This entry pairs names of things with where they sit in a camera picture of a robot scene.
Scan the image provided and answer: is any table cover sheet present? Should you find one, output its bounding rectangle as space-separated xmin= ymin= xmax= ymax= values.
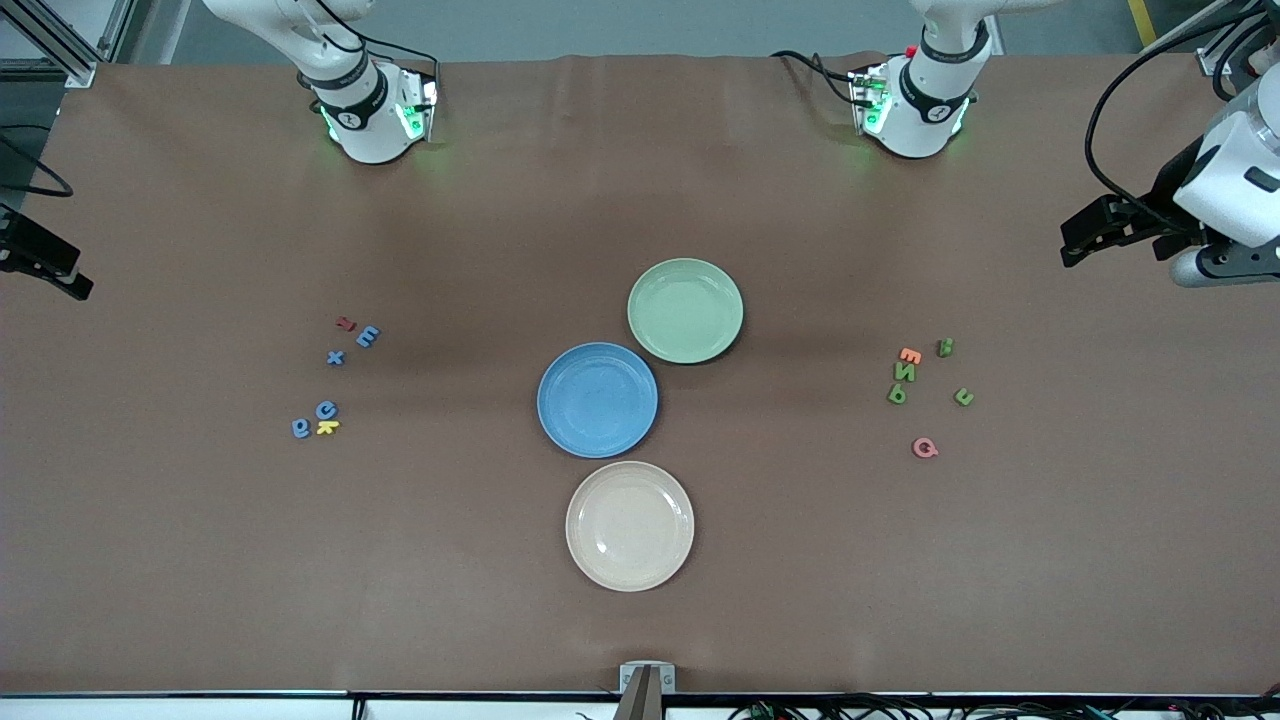
xmin=0 ymin=55 xmax=1280 ymax=696

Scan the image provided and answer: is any green round plate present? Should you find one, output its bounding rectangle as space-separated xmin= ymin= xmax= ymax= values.
xmin=627 ymin=258 xmax=745 ymax=366

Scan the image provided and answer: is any blue round plate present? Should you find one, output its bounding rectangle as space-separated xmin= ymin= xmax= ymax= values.
xmin=537 ymin=342 xmax=660 ymax=460

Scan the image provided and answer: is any beige round plate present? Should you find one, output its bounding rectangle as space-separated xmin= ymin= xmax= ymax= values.
xmin=565 ymin=460 xmax=696 ymax=593

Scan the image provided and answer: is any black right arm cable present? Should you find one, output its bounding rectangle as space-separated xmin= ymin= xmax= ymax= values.
xmin=0 ymin=130 xmax=76 ymax=198

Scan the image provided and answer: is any aluminium extrusion frame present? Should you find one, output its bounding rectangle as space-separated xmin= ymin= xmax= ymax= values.
xmin=0 ymin=0 xmax=136 ymax=86
xmin=1140 ymin=0 xmax=1280 ymax=78

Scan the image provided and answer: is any black left base cable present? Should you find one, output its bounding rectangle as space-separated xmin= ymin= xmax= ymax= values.
xmin=770 ymin=48 xmax=866 ymax=106

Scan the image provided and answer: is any black base cable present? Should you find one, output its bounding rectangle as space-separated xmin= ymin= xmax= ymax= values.
xmin=770 ymin=48 xmax=866 ymax=106
xmin=345 ymin=30 xmax=441 ymax=86

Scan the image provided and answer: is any black right base cable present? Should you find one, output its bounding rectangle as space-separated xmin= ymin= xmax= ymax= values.
xmin=345 ymin=30 xmax=441 ymax=86

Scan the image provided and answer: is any white table edge rail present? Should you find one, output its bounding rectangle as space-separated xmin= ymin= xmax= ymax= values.
xmin=0 ymin=693 xmax=1280 ymax=720

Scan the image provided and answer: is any black cable bundle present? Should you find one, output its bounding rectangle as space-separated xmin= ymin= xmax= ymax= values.
xmin=725 ymin=693 xmax=1280 ymax=720

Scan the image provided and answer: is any grey camera bracket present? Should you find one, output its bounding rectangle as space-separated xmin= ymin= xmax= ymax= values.
xmin=618 ymin=661 xmax=677 ymax=720

